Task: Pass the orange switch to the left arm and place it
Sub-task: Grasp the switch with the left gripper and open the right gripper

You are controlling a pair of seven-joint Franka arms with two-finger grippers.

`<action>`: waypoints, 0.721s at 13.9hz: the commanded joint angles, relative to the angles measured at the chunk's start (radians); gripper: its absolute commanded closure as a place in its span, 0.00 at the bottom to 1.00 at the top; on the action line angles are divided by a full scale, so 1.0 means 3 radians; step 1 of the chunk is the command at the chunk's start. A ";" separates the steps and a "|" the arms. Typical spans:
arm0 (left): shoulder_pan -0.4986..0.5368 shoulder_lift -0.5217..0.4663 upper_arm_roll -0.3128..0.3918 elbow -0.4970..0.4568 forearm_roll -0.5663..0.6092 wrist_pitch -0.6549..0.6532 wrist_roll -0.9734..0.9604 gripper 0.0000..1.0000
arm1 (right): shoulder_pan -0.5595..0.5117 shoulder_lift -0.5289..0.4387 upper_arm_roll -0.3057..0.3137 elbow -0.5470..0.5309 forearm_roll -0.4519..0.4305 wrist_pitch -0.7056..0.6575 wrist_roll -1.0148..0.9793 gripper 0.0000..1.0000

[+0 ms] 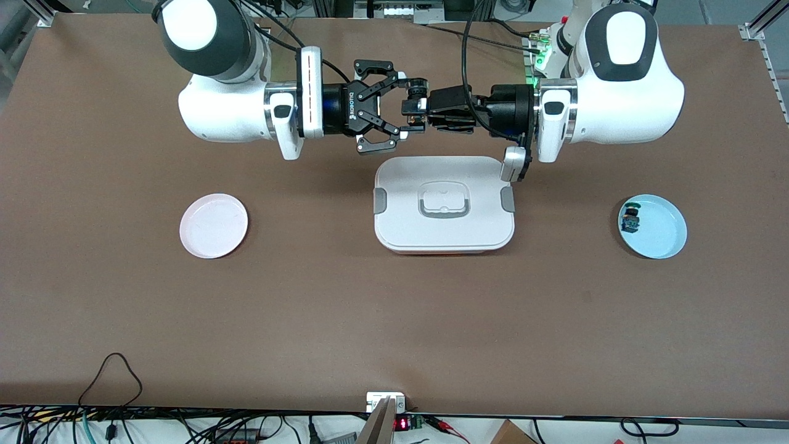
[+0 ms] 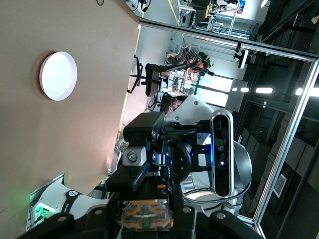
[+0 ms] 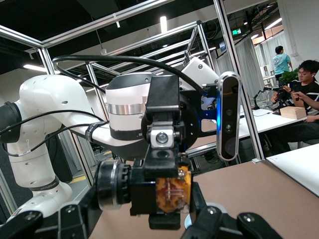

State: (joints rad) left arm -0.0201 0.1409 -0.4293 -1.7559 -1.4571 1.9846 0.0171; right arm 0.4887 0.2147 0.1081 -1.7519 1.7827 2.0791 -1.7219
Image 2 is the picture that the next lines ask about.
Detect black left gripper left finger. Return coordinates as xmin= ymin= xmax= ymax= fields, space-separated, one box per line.
xmin=18 ymin=191 xmax=123 ymax=239

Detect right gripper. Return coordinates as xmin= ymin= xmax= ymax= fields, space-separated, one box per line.
xmin=106 ymin=94 xmax=212 ymax=192

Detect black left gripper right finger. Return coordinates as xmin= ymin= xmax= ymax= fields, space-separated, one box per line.
xmin=159 ymin=184 xmax=262 ymax=239

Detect person in pink top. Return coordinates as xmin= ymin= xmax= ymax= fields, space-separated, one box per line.
xmin=160 ymin=91 xmax=191 ymax=114

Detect black office chair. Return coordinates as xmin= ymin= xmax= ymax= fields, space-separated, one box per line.
xmin=126 ymin=54 xmax=164 ymax=98

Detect person in striped shirt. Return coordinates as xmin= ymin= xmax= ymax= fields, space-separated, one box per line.
xmin=146 ymin=47 xmax=209 ymax=77

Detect white round plate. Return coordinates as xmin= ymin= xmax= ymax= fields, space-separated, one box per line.
xmin=39 ymin=51 xmax=78 ymax=102

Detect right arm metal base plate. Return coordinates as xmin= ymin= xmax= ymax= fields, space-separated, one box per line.
xmin=26 ymin=173 xmax=66 ymax=232

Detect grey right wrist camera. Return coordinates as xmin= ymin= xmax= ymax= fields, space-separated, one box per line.
xmin=210 ymin=109 xmax=235 ymax=199

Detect aluminium frame post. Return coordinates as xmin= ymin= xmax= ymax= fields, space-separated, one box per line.
xmin=253 ymin=59 xmax=319 ymax=226

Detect aluminium frame beam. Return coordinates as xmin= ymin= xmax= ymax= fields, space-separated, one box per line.
xmin=138 ymin=19 xmax=319 ymax=62

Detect white frame-mounted webcam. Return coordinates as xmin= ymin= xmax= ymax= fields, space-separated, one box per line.
xmin=233 ymin=41 xmax=250 ymax=70

